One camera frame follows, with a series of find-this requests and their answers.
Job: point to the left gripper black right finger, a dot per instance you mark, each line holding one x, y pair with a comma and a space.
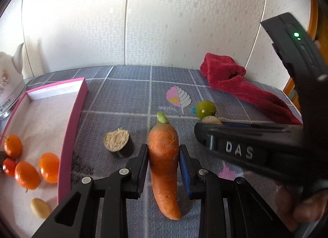
229, 208

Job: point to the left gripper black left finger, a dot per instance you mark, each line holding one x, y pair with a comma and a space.
76, 215

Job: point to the small yellow potato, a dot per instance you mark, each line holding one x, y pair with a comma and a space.
40, 208

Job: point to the smooth orange mandarin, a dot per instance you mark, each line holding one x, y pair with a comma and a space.
49, 167

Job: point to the dark eggplant chunk front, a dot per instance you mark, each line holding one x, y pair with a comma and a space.
119, 143

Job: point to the dark eggplant chunk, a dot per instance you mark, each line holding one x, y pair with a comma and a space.
210, 119
119, 143

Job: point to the large textured orange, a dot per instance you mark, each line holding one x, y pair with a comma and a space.
27, 176

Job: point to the orange carrot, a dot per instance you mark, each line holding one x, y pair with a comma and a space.
163, 148

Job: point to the red tomato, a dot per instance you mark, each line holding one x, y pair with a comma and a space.
9, 166

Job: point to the green tomato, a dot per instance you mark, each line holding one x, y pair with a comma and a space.
205, 108

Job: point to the orange with long stem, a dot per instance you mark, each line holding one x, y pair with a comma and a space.
13, 146

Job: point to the dark wrinkled passion fruit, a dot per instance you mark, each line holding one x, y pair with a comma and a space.
3, 156

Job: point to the person's right hand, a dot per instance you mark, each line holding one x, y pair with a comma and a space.
293, 214

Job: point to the pink-rimmed white tray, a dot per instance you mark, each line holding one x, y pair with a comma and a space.
46, 120

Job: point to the grey patterned tablecloth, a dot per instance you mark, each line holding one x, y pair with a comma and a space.
129, 97

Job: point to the red towel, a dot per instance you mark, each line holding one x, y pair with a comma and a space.
224, 75

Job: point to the white floral ceramic kettle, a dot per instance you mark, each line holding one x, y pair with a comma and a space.
11, 81

